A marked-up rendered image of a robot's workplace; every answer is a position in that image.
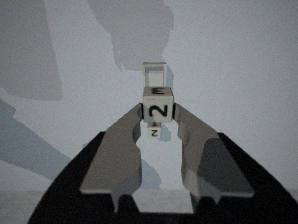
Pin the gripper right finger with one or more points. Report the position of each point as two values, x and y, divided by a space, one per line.
215 166

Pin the white cube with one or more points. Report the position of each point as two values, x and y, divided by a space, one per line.
154 130
157 104

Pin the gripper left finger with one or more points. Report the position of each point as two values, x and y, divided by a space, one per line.
91 184

